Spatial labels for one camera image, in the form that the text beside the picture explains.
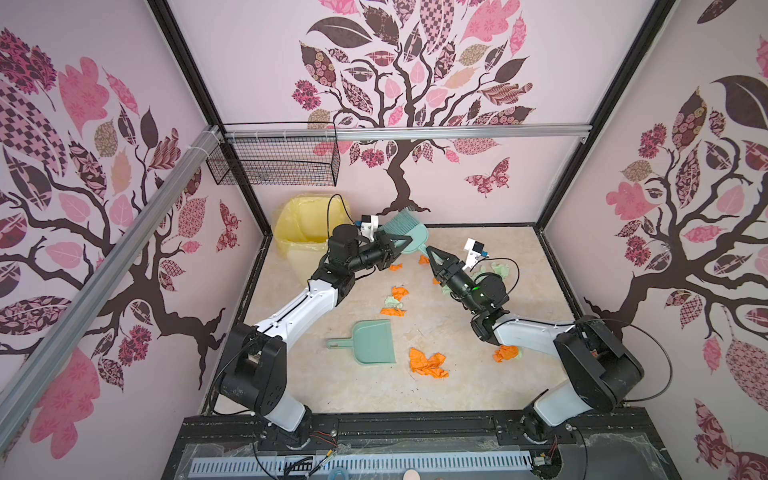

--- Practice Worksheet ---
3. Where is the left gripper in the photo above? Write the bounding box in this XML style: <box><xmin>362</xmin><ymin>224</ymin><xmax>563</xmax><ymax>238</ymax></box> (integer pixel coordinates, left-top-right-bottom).
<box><xmin>347</xmin><ymin>230</ymin><xmax>412</xmax><ymax>273</ymax></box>

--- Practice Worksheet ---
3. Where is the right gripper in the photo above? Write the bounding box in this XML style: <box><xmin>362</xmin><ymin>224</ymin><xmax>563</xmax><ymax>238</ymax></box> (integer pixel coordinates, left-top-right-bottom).
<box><xmin>429</xmin><ymin>248</ymin><xmax>484</xmax><ymax>319</ymax></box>

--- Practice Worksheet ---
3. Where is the green hand brush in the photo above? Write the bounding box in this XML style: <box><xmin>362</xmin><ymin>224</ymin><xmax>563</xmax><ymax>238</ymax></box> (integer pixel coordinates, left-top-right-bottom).
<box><xmin>380</xmin><ymin>210</ymin><xmax>429</xmax><ymax>256</ymax></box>

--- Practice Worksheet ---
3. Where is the green dustpan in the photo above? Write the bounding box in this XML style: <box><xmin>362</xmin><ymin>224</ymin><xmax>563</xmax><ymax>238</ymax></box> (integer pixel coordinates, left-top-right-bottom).
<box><xmin>326</xmin><ymin>320</ymin><xmax>396</xmax><ymax>365</ymax></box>

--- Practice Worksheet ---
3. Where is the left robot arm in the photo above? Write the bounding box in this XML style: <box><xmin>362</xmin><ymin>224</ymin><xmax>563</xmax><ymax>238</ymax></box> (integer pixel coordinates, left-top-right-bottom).
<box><xmin>212</xmin><ymin>224</ymin><xmax>415</xmax><ymax>447</ymax></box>

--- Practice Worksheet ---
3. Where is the orange scrap near right arm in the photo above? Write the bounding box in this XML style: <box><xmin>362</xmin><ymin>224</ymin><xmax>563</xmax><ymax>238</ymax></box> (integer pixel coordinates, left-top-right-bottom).
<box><xmin>493</xmin><ymin>345</ymin><xmax>522</xmax><ymax>363</ymax></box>

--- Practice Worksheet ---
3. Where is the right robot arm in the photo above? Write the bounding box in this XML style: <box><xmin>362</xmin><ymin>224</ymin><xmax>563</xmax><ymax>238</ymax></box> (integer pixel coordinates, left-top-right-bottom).
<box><xmin>423</xmin><ymin>246</ymin><xmax>644</xmax><ymax>444</ymax></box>

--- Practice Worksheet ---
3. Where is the orange green scrap pile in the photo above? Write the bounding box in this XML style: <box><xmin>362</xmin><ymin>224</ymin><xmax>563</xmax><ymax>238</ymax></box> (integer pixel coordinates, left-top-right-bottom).
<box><xmin>380</xmin><ymin>287</ymin><xmax>409</xmax><ymax>317</ymax></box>

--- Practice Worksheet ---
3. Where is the green scrap right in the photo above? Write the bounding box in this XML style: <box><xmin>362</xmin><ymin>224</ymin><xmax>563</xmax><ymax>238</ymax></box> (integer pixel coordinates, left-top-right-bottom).
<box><xmin>491</xmin><ymin>262</ymin><xmax>510</xmax><ymax>279</ymax></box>

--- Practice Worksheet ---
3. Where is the yellow-lined trash bin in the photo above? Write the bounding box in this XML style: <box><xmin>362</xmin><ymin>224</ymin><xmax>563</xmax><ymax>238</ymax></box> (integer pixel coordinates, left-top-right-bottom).
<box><xmin>273</xmin><ymin>194</ymin><xmax>351</xmax><ymax>283</ymax></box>

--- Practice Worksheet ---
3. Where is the large orange paper scrap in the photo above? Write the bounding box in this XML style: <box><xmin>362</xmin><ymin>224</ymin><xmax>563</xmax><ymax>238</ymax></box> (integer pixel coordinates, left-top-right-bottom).
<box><xmin>409</xmin><ymin>348</ymin><xmax>449</xmax><ymax>379</ymax></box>

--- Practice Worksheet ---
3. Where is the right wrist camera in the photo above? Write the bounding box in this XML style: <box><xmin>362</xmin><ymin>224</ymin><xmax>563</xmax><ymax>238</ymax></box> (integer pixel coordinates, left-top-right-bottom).
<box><xmin>463</xmin><ymin>238</ymin><xmax>487</xmax><ymax>270</ymax></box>

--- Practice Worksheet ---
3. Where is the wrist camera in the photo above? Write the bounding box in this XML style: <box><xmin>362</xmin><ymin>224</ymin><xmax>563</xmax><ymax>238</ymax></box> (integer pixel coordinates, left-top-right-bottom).
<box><xmin>357</xmin><ymin>215</ymin><xmax>380</xmax><ymax>242</ymax></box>
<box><xmin>463</xmin><ymin>238</ymin><xmax>487</xmax><ymax>270</ymax></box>

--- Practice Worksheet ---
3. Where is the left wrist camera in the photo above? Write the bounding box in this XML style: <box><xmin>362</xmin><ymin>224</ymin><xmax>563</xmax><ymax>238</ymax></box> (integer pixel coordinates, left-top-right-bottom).
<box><xmin>357</xmin><ymin>215</ymin><xmax>380</xmax><ymax>242</ymax></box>

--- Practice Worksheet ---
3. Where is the black wire basket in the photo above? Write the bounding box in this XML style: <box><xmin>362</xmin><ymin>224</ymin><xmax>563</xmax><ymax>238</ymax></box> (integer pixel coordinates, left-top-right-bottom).
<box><xmin>206</xmin><ymin>120</ymin><xmax>341</xmax><ymax>187</ymax></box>

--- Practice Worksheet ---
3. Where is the aluminium rail back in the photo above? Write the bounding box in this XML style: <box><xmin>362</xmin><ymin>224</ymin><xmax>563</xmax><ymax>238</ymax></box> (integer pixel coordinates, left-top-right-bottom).
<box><xmin>225</xmin><ymin>123</ymin><xmax>592</xmax><ymax>141</ymax></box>

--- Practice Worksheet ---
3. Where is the aluminium rail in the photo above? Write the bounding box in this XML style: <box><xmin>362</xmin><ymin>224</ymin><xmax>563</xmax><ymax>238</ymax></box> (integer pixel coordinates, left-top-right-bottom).
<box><xmin>1</xmin><ymin>125</ymin><xmax>221</xmax><ymax>449</ymax></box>
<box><xmin>225</xmin><ymin>123</ymin><xmax>592</xmax><ymax>141</ymax></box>

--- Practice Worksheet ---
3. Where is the white slotted cable duct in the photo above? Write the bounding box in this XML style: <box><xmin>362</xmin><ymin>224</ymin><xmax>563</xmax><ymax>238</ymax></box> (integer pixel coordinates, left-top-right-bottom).
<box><xmin>186</xmin><ymin>451</ymin><xmax>533</xmax><ymax>479</ymax></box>

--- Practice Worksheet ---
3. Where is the black base frame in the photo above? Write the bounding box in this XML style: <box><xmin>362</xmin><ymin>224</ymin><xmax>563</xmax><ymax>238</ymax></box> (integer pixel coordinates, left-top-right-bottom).
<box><xmin>162</xmin><ymin>407</ymin><xmax>681</xmax><ymax>479</ymax></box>

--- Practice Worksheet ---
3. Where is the aluminium rail left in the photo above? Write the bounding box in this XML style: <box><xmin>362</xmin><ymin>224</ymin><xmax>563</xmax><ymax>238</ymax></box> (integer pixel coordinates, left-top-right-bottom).
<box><xmin>1</xmin><ymin>125</ymin><xmax>221</xmax><ymax>449</ymax></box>

